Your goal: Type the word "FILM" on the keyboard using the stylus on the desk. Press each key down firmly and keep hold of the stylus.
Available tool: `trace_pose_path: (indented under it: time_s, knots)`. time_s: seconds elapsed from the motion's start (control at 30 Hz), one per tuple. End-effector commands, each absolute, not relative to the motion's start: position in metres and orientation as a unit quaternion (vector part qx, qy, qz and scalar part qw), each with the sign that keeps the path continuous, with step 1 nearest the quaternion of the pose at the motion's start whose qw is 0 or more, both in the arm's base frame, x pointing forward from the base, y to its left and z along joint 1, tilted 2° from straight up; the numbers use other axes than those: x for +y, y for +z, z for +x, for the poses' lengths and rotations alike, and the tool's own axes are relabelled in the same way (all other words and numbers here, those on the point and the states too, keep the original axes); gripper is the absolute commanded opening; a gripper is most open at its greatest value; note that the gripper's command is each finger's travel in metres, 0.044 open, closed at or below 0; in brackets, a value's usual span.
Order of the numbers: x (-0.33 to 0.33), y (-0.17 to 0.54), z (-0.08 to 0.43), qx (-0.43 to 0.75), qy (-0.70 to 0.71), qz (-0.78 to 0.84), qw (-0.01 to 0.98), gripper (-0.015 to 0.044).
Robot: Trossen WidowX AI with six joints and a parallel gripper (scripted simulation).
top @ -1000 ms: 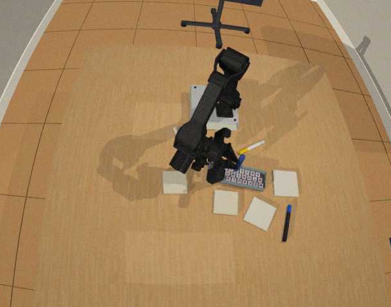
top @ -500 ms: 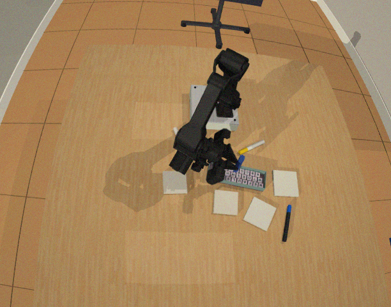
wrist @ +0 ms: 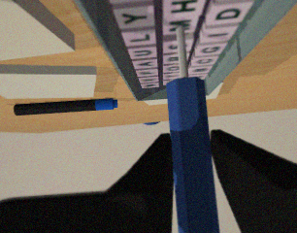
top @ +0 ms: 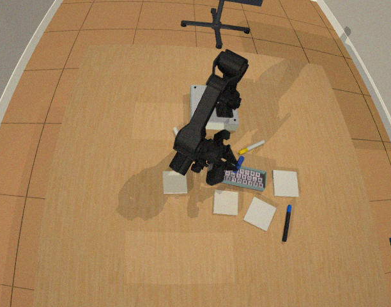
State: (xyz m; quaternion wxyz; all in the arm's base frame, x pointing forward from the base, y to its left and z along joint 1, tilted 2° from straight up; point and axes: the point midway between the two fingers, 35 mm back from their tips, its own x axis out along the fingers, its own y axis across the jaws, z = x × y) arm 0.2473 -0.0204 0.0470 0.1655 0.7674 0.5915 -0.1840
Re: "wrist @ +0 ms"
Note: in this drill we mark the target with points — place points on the dark blue stylus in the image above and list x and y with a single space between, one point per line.
196 203

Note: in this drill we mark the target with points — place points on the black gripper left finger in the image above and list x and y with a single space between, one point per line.
141 201

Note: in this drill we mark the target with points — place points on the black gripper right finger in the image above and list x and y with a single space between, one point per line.
260 186

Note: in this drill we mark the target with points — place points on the keyboard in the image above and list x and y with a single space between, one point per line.
142 38

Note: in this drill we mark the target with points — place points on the black marker with blue cap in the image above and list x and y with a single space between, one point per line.
65 107

